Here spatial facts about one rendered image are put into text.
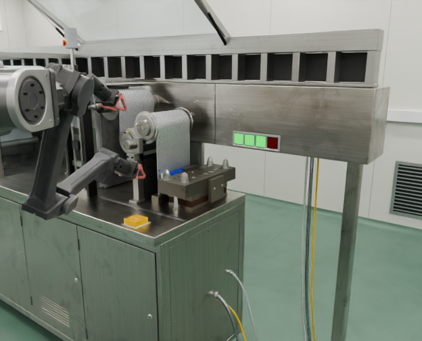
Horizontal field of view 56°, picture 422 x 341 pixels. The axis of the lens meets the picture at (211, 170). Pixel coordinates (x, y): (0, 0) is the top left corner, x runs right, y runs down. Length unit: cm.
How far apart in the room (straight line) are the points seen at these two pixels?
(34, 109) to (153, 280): 98
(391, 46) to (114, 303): 319
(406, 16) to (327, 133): 244
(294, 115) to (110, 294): 113
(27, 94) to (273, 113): 120
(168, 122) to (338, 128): 75
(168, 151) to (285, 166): 273
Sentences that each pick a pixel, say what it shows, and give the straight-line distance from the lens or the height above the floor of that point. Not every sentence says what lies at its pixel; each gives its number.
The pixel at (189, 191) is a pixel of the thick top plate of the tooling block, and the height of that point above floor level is 100.
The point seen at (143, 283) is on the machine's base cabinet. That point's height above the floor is 66.
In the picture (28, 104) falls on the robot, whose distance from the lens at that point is 83.
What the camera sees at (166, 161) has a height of 109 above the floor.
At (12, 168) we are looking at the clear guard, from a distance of 259.
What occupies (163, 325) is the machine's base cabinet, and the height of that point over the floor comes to 51.
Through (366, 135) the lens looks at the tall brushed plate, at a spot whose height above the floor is 126.
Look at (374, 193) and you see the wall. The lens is 419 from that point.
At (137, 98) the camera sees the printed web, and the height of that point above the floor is 137.
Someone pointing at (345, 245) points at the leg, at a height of 70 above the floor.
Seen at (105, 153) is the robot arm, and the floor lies 120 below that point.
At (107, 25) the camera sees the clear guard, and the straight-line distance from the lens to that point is 236.
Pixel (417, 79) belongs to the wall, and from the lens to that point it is 397.
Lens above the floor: 151
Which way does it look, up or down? 15 degrees down
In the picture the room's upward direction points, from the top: straight up
